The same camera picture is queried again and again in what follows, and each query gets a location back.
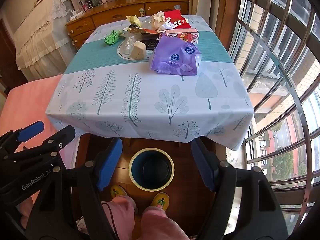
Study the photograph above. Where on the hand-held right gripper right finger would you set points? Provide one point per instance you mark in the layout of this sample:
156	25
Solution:
202	165

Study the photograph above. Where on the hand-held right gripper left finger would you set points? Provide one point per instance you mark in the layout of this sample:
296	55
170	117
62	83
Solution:
110	165

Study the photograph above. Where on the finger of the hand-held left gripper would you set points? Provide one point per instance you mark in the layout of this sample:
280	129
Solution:
62	137
30	131

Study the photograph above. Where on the blue round waste bin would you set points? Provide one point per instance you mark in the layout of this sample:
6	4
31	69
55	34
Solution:
152	170

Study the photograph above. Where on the clear plastic wrap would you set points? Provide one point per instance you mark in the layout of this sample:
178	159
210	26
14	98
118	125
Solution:
147	24
127	46

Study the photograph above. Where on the white paper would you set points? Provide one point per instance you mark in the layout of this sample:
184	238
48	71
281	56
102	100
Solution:
158	20

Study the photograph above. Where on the pink bed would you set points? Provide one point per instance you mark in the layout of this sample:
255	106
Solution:
22	105

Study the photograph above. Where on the person's right leg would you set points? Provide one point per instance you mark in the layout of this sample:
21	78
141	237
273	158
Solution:
162	225

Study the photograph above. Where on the brown wooden door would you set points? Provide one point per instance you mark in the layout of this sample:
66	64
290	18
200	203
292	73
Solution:
7	55

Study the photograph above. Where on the tree print tablecloth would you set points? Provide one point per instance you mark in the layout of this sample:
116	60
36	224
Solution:
140	85

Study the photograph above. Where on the white lace furniture cover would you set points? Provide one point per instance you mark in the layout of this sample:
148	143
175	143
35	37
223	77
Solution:
40	37

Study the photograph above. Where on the metal window railing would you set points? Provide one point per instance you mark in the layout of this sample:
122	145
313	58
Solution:
305	197

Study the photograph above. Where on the green crumpled wrapper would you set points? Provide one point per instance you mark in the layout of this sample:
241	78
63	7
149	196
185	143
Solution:
111	38

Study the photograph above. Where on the purple tissue pack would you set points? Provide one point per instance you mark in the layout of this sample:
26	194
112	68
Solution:
172	57

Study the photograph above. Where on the beige paper carton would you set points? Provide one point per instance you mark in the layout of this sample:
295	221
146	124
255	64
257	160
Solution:
139	51

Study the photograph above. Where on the white power strip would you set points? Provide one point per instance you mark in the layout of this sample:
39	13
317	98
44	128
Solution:
76	14

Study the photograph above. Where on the black box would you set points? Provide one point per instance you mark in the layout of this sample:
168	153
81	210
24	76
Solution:
151	45

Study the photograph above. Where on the dark gold wrapper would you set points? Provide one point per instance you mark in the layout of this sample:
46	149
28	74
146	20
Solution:
136	28

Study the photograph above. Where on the red white carton box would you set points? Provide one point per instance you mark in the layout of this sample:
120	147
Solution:
182	33

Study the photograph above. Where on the wooden dresser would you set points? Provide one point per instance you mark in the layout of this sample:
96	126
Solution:
120	15

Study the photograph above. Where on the yellow crumpled wrapper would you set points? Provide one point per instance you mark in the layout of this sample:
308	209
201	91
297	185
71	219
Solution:
133	20

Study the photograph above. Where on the small dark container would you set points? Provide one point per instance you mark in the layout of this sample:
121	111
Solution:
89	0

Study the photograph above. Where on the white red snack packet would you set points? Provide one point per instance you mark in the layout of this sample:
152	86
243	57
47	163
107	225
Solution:
182	23

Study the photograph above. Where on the white lilac packet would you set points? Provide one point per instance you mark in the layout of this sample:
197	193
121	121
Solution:
167	26

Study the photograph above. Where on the green white drawer latch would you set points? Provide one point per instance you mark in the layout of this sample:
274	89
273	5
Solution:
142	11

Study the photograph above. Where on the dark framed window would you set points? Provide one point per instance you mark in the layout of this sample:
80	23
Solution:
297	27

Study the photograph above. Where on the wooden window frame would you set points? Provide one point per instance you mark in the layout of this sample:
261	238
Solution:
225	10

